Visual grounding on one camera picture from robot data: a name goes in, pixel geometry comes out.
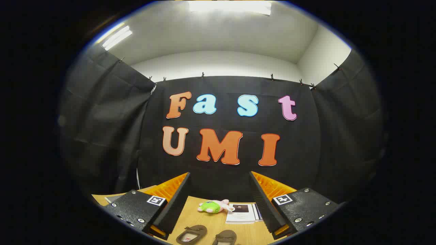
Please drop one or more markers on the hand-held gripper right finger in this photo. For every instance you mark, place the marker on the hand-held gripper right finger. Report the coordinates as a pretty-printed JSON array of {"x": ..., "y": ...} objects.
[{"x": 262, "y": 200}]

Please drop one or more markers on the row of small cloth clips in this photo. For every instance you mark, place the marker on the row of small cloth clips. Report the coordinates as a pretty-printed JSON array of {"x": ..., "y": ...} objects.
[{"x": 272, "y": 77}]

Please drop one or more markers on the brown fuzzy shoe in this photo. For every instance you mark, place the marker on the brown fuzzy shoe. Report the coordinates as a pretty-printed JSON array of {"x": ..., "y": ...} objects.
[
  {"x": 226, "y": 235},
  {"x": 196, "y": 231}
]

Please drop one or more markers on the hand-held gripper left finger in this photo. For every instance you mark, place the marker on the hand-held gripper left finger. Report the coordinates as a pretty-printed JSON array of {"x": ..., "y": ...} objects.
[{"x": 177, "y": 200}]

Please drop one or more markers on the blue book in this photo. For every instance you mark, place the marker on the blue book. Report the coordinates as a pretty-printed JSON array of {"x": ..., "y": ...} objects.
[{"x": 258, "y": 212}]

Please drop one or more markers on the ceiling light panel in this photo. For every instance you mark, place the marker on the ceiling light panel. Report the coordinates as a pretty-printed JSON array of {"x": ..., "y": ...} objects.
[
  {"x": 117, "y": 36},
  {"x": 231, "y": 6}
]

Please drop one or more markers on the white book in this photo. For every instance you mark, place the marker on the white book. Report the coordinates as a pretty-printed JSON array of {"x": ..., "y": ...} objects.
[{"x": 240, "y": 214}]

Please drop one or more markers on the green and pink plush toy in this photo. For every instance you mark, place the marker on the green and pink plush toy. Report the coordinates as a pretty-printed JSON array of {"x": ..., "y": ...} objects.
[{"x": 209, "y": 206}]

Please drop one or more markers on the black backdrop cloth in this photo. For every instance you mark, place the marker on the black backdrop cloth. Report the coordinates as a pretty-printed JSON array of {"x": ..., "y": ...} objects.
[{"x": 306, "y": 153}]

